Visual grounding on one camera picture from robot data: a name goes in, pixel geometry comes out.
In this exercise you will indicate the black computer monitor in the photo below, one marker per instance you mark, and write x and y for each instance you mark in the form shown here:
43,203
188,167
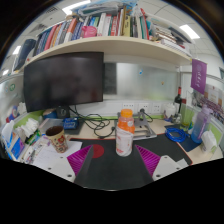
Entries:
63,81

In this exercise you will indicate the white plastic jar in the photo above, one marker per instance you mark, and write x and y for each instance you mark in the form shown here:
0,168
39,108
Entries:
170,110

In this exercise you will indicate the flat round red coaster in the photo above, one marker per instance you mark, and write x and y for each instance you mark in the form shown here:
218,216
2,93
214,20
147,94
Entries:
98,151

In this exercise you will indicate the wall shelf with books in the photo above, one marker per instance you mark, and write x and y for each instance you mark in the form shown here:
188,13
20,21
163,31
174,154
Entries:
110,45

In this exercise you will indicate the dark blue mouse pad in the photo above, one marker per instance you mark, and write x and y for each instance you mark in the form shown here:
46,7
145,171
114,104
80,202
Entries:
189,144

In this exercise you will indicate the black desk mat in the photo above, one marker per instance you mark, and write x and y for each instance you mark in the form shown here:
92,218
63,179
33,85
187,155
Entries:
113,170

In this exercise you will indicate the orange-capped drink bottle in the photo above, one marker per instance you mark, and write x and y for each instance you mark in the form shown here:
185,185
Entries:
125,140

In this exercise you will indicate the grey metal laptop stand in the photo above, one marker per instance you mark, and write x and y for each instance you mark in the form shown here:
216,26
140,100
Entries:
145,131

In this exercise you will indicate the white wall outlet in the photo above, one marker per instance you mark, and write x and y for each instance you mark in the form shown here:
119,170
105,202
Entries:
144,107
157,107
128,106

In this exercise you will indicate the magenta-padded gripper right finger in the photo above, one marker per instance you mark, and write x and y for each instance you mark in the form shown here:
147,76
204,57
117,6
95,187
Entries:
151,161

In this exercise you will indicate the blue round container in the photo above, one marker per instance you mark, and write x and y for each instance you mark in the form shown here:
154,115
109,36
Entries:
50,114

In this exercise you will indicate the purple translucent water bottle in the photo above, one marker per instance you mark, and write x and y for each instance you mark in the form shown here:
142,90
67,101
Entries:
200,128

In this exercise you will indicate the white paper sheet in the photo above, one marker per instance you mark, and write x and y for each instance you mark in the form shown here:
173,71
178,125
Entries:
50,155

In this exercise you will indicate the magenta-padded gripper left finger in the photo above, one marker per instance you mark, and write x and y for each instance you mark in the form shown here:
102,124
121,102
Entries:
78,160

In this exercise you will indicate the white tissue pack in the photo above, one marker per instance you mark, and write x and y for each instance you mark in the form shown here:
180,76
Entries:
209,141

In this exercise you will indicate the floral patterned mug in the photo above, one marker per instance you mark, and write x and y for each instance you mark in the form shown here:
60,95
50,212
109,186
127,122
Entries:
57,141

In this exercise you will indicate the dark wine bottle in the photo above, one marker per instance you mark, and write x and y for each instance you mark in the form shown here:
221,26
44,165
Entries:
178,100

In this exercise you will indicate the white tissue stack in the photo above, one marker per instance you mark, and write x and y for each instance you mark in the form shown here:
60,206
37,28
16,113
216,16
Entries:
30,126

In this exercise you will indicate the ceiling lights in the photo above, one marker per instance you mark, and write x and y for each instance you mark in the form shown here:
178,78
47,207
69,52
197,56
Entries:
189,31

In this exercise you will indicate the purple hanging banner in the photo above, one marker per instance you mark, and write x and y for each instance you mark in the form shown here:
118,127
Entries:
199,76

